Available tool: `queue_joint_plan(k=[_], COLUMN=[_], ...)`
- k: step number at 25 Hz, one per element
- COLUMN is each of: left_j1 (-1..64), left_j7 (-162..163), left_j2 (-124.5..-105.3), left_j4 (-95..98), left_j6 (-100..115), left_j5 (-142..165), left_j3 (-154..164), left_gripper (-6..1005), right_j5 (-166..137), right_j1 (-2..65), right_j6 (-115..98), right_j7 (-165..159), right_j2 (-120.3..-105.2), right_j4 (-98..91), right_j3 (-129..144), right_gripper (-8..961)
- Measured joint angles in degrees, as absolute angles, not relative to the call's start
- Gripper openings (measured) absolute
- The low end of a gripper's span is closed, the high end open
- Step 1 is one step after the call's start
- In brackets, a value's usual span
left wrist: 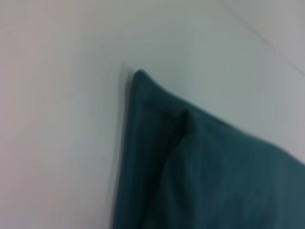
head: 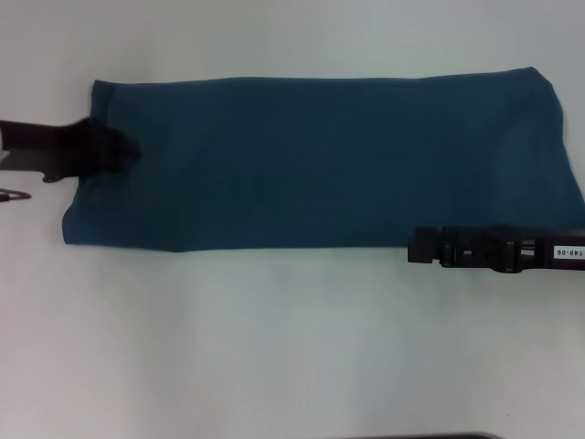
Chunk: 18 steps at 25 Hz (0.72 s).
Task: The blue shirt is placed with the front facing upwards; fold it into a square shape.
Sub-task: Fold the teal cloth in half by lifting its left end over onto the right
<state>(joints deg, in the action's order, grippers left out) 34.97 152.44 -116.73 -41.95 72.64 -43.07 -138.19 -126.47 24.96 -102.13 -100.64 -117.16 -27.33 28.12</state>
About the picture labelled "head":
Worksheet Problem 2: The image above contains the teal t-shirt with pink print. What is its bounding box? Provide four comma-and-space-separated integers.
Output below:
61, 67, 585, 255

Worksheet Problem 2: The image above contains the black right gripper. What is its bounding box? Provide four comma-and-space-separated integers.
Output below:
407, 225, 585, 275

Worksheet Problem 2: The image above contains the left gripper cable with connector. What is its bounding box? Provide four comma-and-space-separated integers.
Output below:
0, 187, 33, 205

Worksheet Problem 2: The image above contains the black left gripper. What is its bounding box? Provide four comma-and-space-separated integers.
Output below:
0, 117, 142, 185

